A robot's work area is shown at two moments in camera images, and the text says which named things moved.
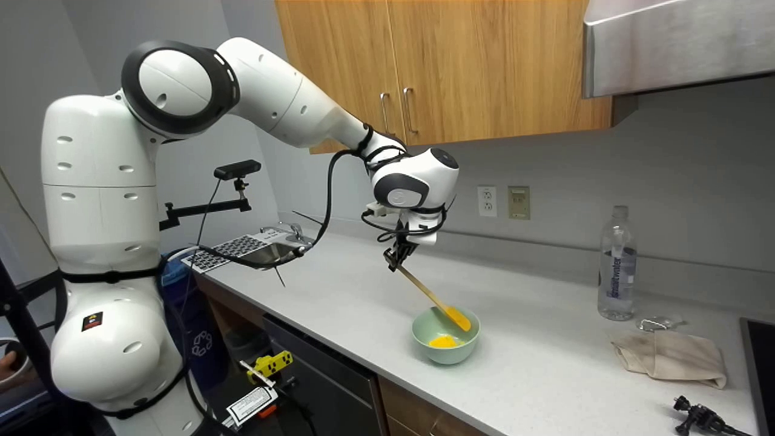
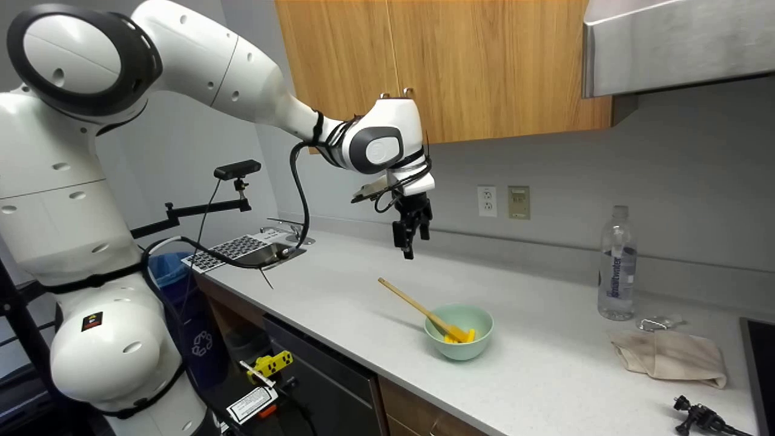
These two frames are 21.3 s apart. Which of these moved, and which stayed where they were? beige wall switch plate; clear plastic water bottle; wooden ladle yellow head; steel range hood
Moved: wooden ladle yellow head
Stayed: steel range hood; beige wall switch plate; clear plastic water bottle
